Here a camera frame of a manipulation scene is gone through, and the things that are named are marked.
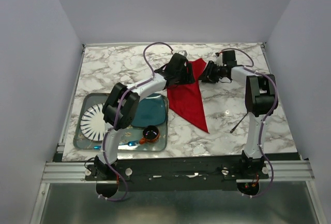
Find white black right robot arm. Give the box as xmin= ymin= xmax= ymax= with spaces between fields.
xmin=199 ymin=61 xmax=278 ymax=178

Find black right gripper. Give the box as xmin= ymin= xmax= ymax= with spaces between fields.
xmin=197 ymin=61 xmax=225 ymax=84

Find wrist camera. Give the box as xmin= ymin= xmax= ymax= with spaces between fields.
xmin=178 ymin=50 xmax=187 ymax=57
xmin=215 ymin=50 xmax=237 ymax=67

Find brown ceramic cup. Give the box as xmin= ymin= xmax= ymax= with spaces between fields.
xmin=139 ymin=125 xmax=160 ymax=145

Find black mounting base plate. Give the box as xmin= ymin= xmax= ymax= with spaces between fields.
xmin=85 ymin=155 xmax=269 ymax=192

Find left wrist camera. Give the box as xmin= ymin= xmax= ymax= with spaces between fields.
xmin=178 ymin=50 xmax=187 ymax=57

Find dark metal fork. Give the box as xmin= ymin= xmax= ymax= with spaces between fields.
xmin=230 ymin=112 xmax=248 ymax=133

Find glass rectangular tray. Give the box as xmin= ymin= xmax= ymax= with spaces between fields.
xmin=73 ymin=93 xmax=169 ymax=153

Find red cloth napkin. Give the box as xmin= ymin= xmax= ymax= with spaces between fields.
xmin=167 ymin=58 xmax=208 ymax=133

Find aluminium frame rail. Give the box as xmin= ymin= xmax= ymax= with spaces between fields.
xmin=41 ymin=160 xmax=315 ymax=184

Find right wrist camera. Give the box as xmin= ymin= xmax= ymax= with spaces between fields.
xmin=215 ymin=50 xmax=237 ymax=67

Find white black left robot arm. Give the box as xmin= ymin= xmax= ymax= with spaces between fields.
xmin=94 ymin=51 xmax=195 ymax=180

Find white blue striped plate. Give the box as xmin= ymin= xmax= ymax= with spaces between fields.
xmin=80 ymin=103 xmax=106 ymax=142

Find teal square plate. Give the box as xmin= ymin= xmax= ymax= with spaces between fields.
xmin=131 ymin=93 xmax=167 ymax=128

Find blue handled utensil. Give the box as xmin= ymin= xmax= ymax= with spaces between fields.
xmin=93 ymin=140 xmax=140 ymax=150

